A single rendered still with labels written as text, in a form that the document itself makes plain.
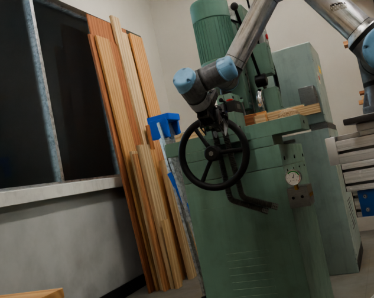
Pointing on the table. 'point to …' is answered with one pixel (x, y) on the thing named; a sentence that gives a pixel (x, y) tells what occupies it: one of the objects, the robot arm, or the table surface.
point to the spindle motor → (211, 29)
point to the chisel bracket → (227, 97)
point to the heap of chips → (288, 113)
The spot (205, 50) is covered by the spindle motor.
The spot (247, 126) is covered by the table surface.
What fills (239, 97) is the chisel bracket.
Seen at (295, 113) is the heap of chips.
